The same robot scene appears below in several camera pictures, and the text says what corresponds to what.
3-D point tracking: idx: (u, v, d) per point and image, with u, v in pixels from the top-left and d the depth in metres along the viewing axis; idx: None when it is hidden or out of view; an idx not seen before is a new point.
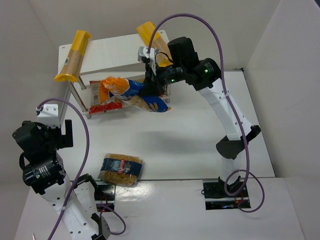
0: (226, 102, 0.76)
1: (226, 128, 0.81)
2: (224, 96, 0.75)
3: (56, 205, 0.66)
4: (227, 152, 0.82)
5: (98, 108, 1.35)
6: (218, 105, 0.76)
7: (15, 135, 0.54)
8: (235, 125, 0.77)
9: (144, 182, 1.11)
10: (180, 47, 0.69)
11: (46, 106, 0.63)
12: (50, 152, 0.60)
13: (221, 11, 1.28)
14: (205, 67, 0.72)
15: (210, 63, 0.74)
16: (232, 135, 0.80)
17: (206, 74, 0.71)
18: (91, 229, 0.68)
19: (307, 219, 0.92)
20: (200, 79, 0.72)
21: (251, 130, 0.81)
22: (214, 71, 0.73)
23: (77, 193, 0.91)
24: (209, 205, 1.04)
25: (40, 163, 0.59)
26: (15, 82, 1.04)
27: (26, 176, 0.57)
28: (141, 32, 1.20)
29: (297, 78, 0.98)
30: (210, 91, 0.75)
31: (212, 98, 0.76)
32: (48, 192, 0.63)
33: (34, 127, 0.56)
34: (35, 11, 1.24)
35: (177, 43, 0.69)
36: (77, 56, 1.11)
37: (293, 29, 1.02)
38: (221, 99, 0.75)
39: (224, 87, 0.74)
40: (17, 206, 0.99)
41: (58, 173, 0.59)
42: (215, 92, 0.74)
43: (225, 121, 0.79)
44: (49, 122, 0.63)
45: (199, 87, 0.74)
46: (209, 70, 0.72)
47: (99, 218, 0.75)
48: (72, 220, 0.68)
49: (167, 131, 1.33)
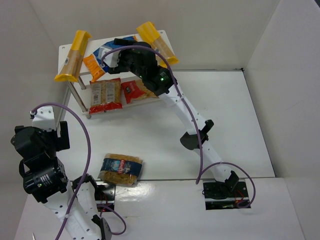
0: (181, 104, 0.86)
1: (184, 124, 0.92)
2: (179, 99, 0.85)
3: (59, 213, 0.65)
4: (190, 145, 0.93)
5: (98, 108, 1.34)
6: (176, 106, 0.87)
7: (14, 142, 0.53)
8: (191, 122, 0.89)
9: (144, 182, 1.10)
10: (143, 56, 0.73)
11: (40, 110, 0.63)
12: (50, 158, 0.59)
13: (222, 12, 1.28)
14: (162, 76, 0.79)
15: (165, 72, 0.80)
16: (191, 130, 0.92)
17: (161, 82, 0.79)
18: (94, 235, 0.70)
19: (307, 219, 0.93)
20: (157, 87, 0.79)
21: (205, 124, 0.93)
22: (169, 80, 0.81)
23: (77, 194, 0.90)
24: (209, 205, 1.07)
25: (42, 170, 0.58)
26: (14, 83, 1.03)
27: (27, 184, 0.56)
28: (141, 32, 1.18)
29: (297, 79, 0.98)
30: (167, 96, 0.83)
31: (169, 101, 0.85)
32: (51, 199, 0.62)
33: (33, 133, 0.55)
34: (35, 11, 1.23)
35: (141, 53, 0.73)
36: (77, 56, 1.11)
37: (293, 30, 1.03)
38: (178, 102, 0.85)
39: (178, 91, 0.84)
40: (17, 207, 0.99)
41: (59, 181, 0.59)
42: (172, 96, 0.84)
43: (183, 119, 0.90)
44: (45, 125, 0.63)
45: (157, 93, 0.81)
46: (165, 77, 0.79)
47: (101, 220, 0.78)
48: (75, 226, 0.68)
49: (166, 132, 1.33)
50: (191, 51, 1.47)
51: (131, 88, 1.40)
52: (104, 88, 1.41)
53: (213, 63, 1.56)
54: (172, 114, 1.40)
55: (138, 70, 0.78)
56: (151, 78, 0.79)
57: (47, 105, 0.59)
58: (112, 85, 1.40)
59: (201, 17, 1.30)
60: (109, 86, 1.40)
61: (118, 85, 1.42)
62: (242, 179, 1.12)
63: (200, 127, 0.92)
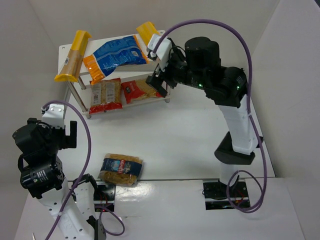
0: (247, 121, 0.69)
1: (237, 141, 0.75)
2: (247, 115, 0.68)
3: (52, 210, 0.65)
4: (228, 160, 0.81)
5: (98, 108, 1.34)
6: (240, 123, 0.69)
7: (16, 136, 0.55)
8: (250, 141, 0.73)
9: (144, 182, 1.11)
10: (206, 54, 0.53)
11: (52, 106, 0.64)
12: (49, 155, 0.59)
13: (221, 12, 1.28)
14: (237, 82, 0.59)
15: (241, 78, 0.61)
16: (238, 147, 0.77)
17: (236, 90, 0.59)
18: (86, 235, 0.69)
19: (307, 219, 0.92)
20: (229, 95, 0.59)
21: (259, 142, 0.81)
22: (242, 87, 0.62)
23: (76, 193, 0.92)
24: (209, 205, 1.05)
25: (39, 166, 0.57)
26: (14, 83, 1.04)
27: (23, 179, 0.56)
28: (141, 32, 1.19)
29: (297, 79, 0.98)
30: (236, 110, 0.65)
31: (234, 115, 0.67)
32: (46, 196, 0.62)
33: (34, 129, 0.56)
34: (35, 11, 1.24)
35: (201, 49, 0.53)
36: (78, 56, 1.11)
37: (293, 30, 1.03)
38: (244, 119, 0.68)
39: (249, 106, 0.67)
40: (17, 207, 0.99)
41: (55, 178, 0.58)
42: (241, 112, 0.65)
43: (238, 137, 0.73)
44: (53, 122, 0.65)
45: (226, 103, 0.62)
46: (240, 84, 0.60)
47: (95, 222, 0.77)
48: (68, 225, 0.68)
49: (166, 132, 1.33)
50: None
51: (131, 88, 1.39)
52: (104, 88, 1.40)
53: None
54: (173, 115, 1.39)
55: (198, 75, 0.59)
56: (219, 84, 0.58)
57: (58, 102, 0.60)
58: (112, 85, 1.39)
59: (201, 17, 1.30)
60: (109, 86, 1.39)
61: (118, 85, 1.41)
62: (242, 178, 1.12)
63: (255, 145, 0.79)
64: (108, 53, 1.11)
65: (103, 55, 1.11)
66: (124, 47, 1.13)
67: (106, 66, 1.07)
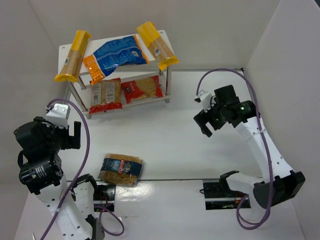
0: (260, 139, 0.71)
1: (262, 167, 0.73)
2: (258, 132, 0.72)
3: (51, 206, 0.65)
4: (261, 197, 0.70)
5: (98, 108, 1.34)
6: (252, 141, 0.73)
7: (17, 133, 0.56)
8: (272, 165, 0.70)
9: (144, 183, 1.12)
10: (221, 91, 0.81)
11: (57, 106, 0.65)
12: (49, 151, 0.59)
13: (221, 12, 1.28)
14: (242, 106, 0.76)
15: (248, 104, 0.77)
16: (267, 176, 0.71)
17: (241, 111, 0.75)
18: (83, 233, 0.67)
19: (307, 219, 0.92)
20: (236, 116, 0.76)
21: (290, 174, 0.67)
22: (251, 113, 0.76)
23: (76, 192, 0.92)
24: (209, 205, 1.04)
25: (38, 162, 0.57)
26: (14, 82, 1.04)
27: (22, 175, 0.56)
28: (141, 32, 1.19)
29: (297, 79, 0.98)
30: (244, 126, 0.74)
31: (246, 133, 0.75)
32: (44, 193, 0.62)
33: (35, 126, 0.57)
34: (35, 11, 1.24)
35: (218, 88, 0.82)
36: (77, 55, 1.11)
37: (293, 30, 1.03)
38: (255, 135, 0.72)
39: (260, 124, 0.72)
40: (17, 207, 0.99)
41: (54, 174, 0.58)
42: (249, 127, 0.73)
43: (259, 161, 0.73)
44: (57, 121, 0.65)
45: (235, 124, 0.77)
46: (245, 107, 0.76)
47: (94, 220, 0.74)
48: (65, 221, 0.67)
49: (166, 132, 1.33)
50: (191, 51, 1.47)
51: (131, 88, 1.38)
52: (104, 88, 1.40)
53: (213, 63, 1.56)
54: (173, 115, 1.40)
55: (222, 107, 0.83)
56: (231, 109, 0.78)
57: (61, 99, 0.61)
58: (112, 85, 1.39)
59: (201, 17, 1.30)
60: (109, 86, 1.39)
61: (118, 85, 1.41)
62: None
63: (280, 174, 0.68)
64: (108, 53, 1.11)
65: (103, 55, 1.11)
66: (124, 47, 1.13)
67: (106, 66, 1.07)
